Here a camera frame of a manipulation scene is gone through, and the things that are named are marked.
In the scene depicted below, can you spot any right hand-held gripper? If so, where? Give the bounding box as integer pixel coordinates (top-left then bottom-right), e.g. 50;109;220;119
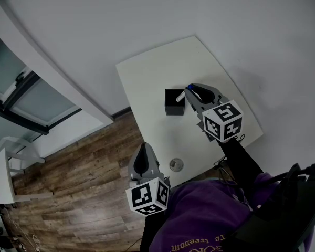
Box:
185;82;244;143

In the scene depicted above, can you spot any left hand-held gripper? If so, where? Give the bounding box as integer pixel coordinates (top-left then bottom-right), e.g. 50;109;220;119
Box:
125;142;171;217

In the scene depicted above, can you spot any white pen with blue cap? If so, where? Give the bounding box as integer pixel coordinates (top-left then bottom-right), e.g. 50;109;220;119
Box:
175;84;203;102

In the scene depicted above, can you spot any black square pen holder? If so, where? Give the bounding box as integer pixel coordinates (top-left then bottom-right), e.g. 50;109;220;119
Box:
164;88;187;117

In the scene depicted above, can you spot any person's right forearm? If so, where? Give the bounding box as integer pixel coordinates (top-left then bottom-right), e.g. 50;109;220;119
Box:
217;136;265;194

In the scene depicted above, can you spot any person's left forearm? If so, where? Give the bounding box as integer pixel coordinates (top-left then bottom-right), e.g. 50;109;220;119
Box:
141;210;169;252

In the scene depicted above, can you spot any white square table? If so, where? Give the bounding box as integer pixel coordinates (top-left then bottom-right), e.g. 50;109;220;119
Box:
115;35;265;187

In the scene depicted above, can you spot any person's purple shirt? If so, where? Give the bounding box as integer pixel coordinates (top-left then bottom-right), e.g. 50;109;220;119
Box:
146;172;315;252

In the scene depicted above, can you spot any white window ledge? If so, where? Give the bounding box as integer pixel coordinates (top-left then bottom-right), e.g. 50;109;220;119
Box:
34;118;114;159

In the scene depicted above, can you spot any black framed window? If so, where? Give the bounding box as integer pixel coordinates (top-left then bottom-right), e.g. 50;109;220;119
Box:
0;26;82;141

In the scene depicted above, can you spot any small white side table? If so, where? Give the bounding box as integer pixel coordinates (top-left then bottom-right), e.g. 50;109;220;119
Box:
0;136;55;207

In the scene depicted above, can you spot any grey round cable grommet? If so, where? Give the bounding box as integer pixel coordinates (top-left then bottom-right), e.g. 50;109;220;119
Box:
169;158;184;172

